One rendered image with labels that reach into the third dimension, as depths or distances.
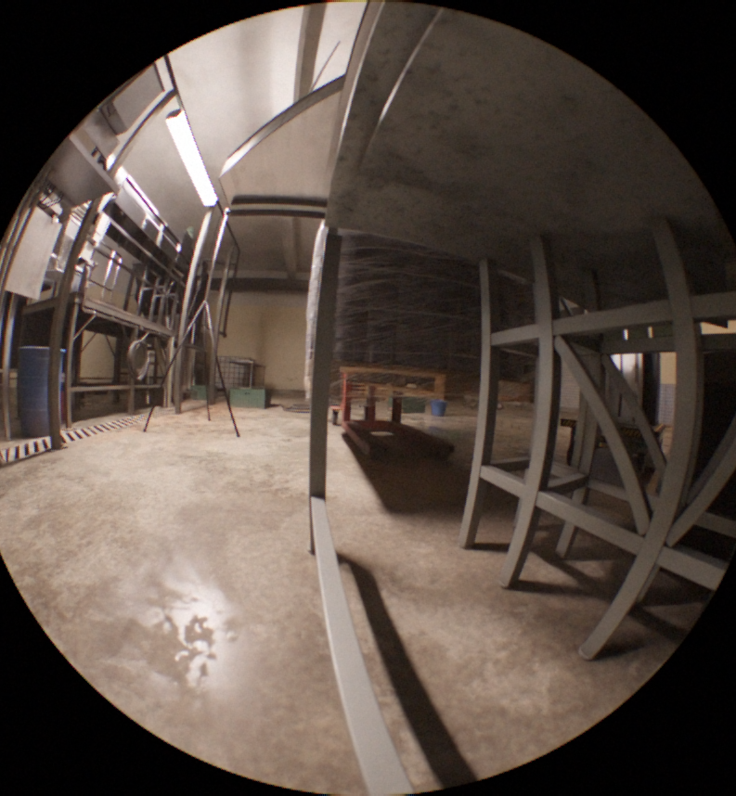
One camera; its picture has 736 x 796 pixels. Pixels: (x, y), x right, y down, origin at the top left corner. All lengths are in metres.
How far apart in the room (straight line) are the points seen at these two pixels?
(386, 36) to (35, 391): 2.37
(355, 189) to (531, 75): 0.38
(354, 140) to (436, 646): 0.83
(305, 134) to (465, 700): 1.16
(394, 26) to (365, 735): 0.63
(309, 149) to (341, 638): 0.96
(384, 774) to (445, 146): 0.62
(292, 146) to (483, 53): 0.61
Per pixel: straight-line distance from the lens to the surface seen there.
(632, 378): 2.00
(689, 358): 0.43
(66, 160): 1.99
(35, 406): 2.36
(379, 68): 0.39
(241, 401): 4.26
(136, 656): 0.57
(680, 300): 0.45
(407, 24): 0.38
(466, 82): 0.32
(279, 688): 0.48
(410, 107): 0.35
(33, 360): 2.33
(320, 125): 0.76
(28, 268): 2.16
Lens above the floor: 0.44
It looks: 3 degrees down
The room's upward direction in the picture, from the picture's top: 3 degrees clockwise
